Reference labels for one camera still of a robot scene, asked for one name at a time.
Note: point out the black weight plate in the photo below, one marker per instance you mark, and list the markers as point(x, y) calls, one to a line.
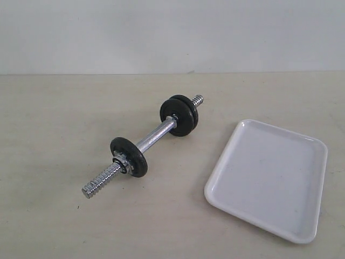
point(192, 104)
point(137, 161)
point(182, 113)

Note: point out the chrome threaded dumbbell bar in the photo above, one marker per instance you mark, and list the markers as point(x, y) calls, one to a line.
point(96, 184)

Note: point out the chrome star collar nut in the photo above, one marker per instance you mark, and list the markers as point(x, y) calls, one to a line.
point(126, 166)

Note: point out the white rectangular plastic tray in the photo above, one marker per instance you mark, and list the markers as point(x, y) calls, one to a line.
point(271, 178)

